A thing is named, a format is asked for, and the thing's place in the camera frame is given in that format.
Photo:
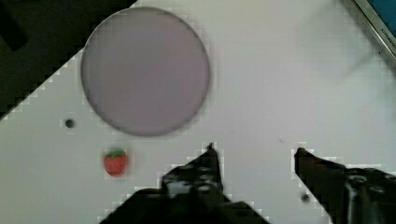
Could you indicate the round grey plate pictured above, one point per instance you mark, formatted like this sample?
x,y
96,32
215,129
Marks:
x,y
145,71

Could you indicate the silver black toaster oven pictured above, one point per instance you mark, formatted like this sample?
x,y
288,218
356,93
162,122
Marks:
x,y
381,16

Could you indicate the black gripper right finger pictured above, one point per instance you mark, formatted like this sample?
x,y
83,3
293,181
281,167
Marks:
x,y
348,195

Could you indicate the red toy strawberry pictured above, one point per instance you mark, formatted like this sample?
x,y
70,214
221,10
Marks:
x,y
116,162

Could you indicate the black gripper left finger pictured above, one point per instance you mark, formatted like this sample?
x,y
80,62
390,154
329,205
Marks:
x,y
189,194

